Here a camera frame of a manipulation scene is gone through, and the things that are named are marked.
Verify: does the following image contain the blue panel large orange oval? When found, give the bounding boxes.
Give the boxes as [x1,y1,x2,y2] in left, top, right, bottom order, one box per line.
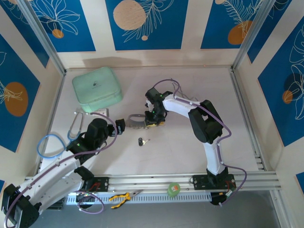
[0,33,41,153]

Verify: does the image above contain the yellow black pliers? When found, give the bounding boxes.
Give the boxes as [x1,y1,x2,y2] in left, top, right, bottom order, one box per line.
[108,189,144,209]

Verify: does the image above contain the green tape roll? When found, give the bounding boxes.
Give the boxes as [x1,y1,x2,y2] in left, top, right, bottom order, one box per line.
[167,182,181,198]

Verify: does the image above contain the black headed key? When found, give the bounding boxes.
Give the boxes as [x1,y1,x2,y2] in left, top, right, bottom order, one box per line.
[137,137,151,147]

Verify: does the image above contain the black ribbed block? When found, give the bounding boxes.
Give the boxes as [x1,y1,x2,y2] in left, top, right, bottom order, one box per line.
[48,199,65,211]

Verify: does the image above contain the blue panel white flower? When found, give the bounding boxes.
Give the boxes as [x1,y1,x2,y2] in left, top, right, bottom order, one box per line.
[28,0,97,53]

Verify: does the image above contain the blue panel leaf lines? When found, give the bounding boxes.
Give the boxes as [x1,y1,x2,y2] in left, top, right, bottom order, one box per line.
[0,0,50,69]
[247,0,304,65]

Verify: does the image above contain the aluminium front rail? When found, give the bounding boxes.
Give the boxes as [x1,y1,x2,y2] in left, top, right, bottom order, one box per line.
[20,172,282,192]

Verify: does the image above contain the aluminium side rail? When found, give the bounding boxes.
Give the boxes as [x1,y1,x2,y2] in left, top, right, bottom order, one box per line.
[229,67,268,173]
[35,71,67,178]

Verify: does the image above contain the blue panel beige circle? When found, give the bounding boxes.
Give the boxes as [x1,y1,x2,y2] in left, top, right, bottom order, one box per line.
[105,0,190,51]

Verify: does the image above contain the blue stethoscope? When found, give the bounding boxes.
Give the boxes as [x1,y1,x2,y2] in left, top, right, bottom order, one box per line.
[36,109,90,164]

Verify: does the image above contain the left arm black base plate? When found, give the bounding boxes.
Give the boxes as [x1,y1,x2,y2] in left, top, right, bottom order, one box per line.
[82,177,110,192]

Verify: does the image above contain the mint green zip case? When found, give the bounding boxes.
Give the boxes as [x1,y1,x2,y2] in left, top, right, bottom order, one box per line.
[72,66,124,114]

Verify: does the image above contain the blue panel orange circle fern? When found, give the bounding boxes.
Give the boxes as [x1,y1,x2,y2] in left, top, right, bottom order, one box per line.
[200,0,277,50]

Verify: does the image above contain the blue panel dark circle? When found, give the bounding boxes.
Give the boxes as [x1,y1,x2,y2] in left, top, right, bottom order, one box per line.
[257,22,304,148]

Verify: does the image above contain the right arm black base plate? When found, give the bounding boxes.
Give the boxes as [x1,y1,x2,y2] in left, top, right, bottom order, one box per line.
[191,174,236,190]

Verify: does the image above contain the aluminium corner post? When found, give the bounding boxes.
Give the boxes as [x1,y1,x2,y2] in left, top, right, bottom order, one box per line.
[231,0,278,72]
[18,0,67,76]

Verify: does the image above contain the white slotted cable duct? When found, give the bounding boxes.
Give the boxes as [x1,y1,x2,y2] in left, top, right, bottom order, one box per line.
[66,191,212,204]

